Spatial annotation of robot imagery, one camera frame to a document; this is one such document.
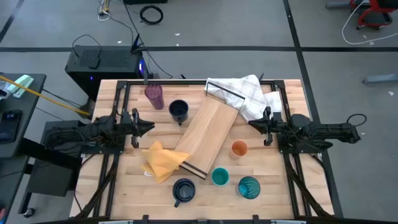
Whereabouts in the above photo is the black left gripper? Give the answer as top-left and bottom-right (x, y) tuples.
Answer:
(119, 108), (155, 149)

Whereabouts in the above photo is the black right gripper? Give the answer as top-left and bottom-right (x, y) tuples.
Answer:
(248, 106), (282, 146)

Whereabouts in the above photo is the purple translucent tumbler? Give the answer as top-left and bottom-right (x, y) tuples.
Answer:
(144, 83), (165, 110)

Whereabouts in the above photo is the orange plastic cup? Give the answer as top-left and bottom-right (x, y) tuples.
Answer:
(229, 139), (249, 161)

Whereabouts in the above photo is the teal translucent tumbler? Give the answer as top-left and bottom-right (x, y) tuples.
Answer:
(238, 175), (261, 200)

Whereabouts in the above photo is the white plaid cloth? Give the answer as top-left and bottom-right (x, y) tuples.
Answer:
(204, 73), (283, 123)

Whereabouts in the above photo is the small dark blue speckled mug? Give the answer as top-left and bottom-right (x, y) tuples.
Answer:
(168, 99), (190, 126)

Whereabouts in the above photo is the yellow cloth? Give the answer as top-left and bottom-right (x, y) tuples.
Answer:
(140, 140), (192, 184)

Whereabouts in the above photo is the black computer tower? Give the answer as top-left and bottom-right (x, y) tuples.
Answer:
(64, 45), (147, 102)

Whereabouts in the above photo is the opaque teal plastic cup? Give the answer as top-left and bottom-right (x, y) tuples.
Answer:
(211, 167), (230, 187)

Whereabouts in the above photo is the large dark blue speckled mug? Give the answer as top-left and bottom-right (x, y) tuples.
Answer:
(172, 177), (197, 208)

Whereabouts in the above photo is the black antenna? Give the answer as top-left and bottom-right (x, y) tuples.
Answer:
(130, 33), (146, 54)

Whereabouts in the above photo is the black rolling stand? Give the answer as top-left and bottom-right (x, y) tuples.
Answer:
(17, 119), (83, 218)

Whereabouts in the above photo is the black side desk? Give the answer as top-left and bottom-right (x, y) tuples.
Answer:
(0, 73), (47, 159)

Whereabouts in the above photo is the grey metal floor bar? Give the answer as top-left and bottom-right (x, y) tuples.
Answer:
(326, 1), (352, 9)
(362, 73), (398, 85)

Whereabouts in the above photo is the pale green stapler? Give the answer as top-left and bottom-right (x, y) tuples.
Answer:
(6, 74), (34, 99)

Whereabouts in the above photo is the black smartphone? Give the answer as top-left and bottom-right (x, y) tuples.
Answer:
(0, 109), (22, 144)

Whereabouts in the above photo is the red rolling chair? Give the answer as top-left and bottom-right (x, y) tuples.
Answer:
(349, 0), (398, 31)

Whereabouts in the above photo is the black metal table frame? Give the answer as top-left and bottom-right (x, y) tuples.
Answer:
(70, 79), (335, 224)

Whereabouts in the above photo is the yellow cable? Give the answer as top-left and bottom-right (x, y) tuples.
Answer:
(0, 75), (91, 116)

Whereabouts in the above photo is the thin black cable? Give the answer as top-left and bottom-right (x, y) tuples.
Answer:
(72, 34), (102, 60)

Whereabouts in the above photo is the coiled black cable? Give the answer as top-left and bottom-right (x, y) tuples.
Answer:
(139, 4), (164, 26)

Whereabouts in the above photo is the white floor cable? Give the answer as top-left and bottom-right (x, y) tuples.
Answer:
(341, 0), (398, 46)

